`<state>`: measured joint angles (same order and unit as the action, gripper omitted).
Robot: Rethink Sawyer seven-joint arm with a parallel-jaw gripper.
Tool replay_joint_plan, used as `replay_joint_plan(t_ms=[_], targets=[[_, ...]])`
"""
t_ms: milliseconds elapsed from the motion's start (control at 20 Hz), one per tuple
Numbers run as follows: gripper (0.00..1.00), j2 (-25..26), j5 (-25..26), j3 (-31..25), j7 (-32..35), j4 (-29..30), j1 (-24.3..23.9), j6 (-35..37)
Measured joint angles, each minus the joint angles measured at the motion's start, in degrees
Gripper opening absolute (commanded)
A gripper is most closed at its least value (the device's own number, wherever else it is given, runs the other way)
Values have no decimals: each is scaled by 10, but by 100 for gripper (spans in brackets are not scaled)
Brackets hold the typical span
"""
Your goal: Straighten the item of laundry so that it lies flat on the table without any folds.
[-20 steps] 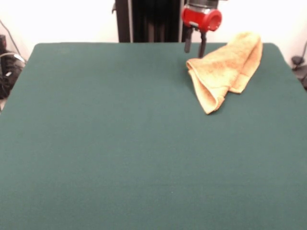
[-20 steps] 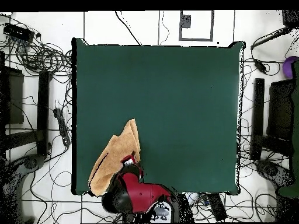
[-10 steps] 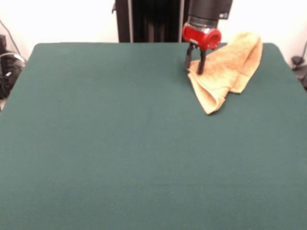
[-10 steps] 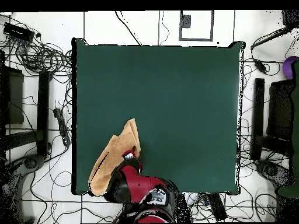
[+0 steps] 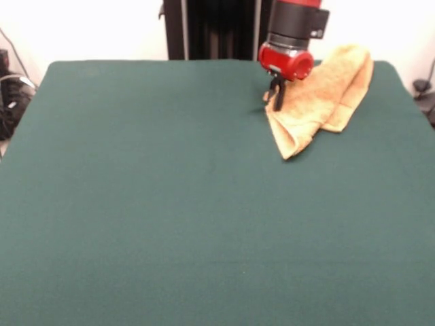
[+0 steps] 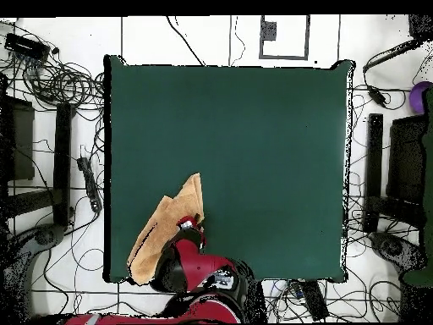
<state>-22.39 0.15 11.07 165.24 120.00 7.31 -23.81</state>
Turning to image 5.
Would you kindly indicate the dark green table cloth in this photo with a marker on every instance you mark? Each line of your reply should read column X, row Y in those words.
column 170, row 203

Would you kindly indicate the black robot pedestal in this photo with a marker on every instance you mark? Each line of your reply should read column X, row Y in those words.
column 221, row 30

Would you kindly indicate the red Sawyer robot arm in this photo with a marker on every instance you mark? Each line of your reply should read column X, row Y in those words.
column 292, row 20

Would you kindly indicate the tan terry towel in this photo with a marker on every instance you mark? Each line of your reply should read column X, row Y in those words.
column 323, row 91

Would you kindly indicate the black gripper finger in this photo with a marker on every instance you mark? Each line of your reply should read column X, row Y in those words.
column 269, row 91
column 279, row 96

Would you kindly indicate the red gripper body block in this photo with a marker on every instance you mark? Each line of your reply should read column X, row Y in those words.
column 282, row 59

